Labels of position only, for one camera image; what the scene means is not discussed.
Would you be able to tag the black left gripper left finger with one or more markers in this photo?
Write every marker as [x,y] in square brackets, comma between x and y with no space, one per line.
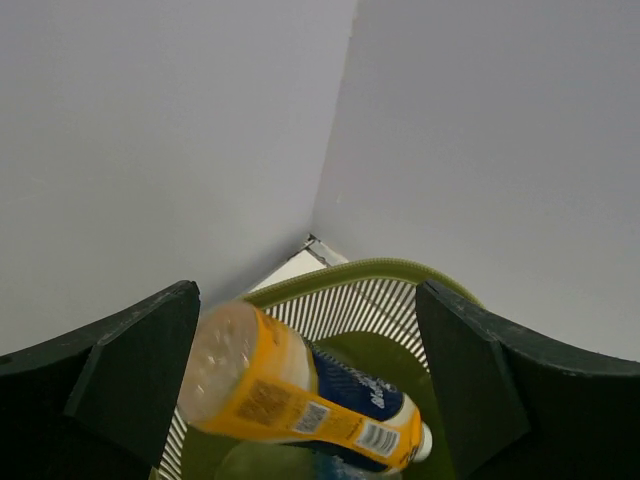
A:
[97,402]

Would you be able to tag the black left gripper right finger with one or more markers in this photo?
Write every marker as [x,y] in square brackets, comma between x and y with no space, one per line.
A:
[516,404]

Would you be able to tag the orange label bottle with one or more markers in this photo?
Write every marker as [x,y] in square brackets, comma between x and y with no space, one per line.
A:
[251,377]

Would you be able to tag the green mesh waste bin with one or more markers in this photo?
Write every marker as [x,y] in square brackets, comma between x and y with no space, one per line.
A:
[362,313]

